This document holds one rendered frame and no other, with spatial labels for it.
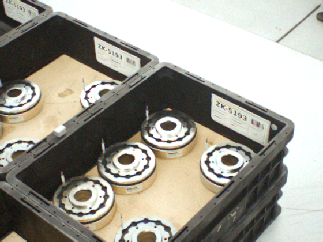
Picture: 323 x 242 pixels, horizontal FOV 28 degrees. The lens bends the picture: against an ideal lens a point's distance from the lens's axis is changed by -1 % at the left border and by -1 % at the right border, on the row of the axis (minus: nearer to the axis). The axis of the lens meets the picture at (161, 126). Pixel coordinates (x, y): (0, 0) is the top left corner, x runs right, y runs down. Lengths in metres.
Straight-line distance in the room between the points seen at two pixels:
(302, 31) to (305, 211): 1.84
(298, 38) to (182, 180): 1.93
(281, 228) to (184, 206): 0.23
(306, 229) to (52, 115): 0.54
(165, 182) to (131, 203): 0.08
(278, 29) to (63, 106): 1.86
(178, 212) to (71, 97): 0.38
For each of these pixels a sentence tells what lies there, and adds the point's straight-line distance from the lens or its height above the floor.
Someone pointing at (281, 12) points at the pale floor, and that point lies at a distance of 3.17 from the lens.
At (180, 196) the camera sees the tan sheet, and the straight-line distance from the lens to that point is 1.12.
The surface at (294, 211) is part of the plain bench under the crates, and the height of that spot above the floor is 0.70.
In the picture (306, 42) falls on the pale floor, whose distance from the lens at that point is 2.97.
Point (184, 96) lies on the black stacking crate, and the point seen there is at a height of 0.88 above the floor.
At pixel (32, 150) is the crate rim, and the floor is 0.93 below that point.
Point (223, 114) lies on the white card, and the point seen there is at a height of 0.88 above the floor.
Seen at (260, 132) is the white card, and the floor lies 0.88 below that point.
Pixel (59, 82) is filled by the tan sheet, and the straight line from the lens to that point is 1.38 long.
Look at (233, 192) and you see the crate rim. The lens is 1.00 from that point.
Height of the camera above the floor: 1.66
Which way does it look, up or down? 42 degrees down
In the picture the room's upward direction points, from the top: 2 degrees counter-clockwise
